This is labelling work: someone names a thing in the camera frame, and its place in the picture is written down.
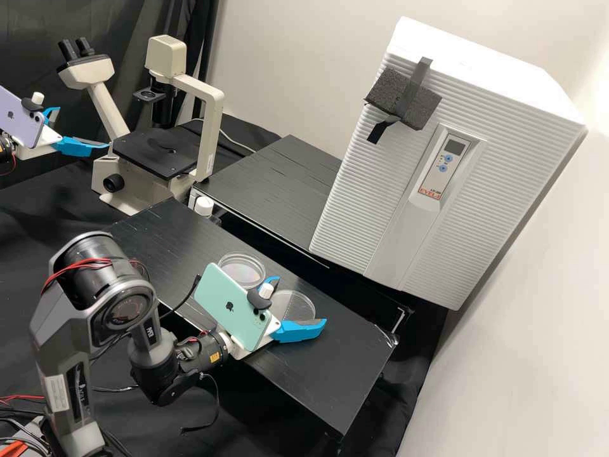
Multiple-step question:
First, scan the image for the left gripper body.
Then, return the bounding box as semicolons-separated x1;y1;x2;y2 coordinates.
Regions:
16;125;63;161

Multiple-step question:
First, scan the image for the black platform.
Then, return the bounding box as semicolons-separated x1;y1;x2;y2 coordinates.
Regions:
252;135;344;176
189;151;416;334
105;199;400;444

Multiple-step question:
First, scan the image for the right wrist camera phone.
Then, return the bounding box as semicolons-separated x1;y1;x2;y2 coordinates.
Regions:
192;263;282;354

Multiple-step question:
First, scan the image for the white-capped bottle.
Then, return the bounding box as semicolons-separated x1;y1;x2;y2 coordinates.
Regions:
192;195;215;220

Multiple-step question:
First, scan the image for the wrist camera phone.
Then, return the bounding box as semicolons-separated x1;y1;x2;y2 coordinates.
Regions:
192;263;282;354
0;84;49;149

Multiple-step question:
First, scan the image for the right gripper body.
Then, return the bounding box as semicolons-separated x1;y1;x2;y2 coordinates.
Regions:
230;331;280;362

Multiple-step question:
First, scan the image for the left wrist camera phone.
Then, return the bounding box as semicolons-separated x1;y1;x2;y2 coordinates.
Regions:
0;84;49;149

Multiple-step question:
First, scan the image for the black cable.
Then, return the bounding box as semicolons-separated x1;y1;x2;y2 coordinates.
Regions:
157;272;218;336

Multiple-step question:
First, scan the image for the petri dish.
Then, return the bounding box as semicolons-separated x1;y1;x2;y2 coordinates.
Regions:
218;251;266;289

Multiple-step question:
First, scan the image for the petri dish lid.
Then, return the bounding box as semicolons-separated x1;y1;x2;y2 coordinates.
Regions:
270;289;317;326

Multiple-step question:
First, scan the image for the white incubator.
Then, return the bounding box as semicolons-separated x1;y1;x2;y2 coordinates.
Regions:
385;17;589;143

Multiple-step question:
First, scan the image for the incubator door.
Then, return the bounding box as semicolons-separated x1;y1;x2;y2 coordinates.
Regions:
308;45;587;313

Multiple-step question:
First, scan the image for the cream microscope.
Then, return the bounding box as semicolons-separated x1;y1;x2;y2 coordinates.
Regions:
56;36;227;216

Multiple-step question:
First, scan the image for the white cable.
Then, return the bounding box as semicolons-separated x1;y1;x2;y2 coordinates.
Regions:
219;129;260;156

